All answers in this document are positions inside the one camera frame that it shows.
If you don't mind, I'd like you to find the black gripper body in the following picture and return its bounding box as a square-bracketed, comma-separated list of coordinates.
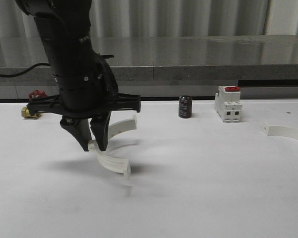
[27, 54, 141, 119]

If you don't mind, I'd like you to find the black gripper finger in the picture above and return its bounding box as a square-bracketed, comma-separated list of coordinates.
[90, 112, 111, 151]
[60, 116, 92, 151]

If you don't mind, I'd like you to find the white half-ring clamp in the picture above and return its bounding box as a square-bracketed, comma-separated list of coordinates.
[262, 123, 298, 141]
[87, 115, 137, 180]

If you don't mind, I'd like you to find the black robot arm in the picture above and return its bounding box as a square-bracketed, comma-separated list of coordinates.
[17, 0, 141, 151]

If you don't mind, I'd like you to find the brass valve red handwheel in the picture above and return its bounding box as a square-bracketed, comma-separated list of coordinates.
[21, 90, 48, 119]

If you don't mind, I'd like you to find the grey pleated curtain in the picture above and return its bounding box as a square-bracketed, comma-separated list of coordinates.
[0, 0, 298, 39]

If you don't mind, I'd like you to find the black cylindrical capacitor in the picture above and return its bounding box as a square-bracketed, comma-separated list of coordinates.
[178, 95, 192, 119]

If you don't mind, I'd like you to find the grey stone counter ledge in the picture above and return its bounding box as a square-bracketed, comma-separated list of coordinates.
[0, 35, 298, 101]

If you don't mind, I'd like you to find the black cable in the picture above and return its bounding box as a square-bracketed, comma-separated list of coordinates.
[0, 62, 52, 77]

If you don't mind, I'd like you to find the white circuit breaker red switch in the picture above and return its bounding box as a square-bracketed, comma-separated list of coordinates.
[215, 85, 242, 122]

